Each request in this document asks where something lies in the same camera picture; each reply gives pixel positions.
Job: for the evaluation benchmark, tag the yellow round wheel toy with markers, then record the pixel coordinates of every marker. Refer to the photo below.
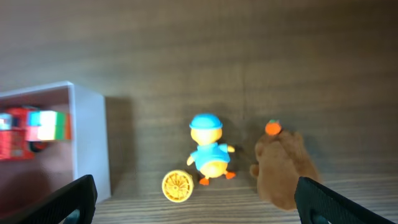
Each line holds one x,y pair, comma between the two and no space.
177,186

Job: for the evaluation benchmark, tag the colourful puzzle cube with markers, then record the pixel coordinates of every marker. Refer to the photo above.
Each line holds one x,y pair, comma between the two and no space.
48,125

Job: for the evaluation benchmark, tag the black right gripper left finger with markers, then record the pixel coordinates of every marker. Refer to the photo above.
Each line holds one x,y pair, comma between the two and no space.
73,203

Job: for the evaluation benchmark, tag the orange blue duck toy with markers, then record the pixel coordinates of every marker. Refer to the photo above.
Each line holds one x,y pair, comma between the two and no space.
211,158

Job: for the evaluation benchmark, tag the brown plush toy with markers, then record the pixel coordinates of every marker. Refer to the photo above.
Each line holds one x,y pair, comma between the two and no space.
282,159

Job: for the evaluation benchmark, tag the white cardboard box pink inside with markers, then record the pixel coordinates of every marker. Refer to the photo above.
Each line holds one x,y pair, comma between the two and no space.
24,183

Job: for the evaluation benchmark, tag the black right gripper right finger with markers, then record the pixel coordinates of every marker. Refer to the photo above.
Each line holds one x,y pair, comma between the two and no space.
317,204

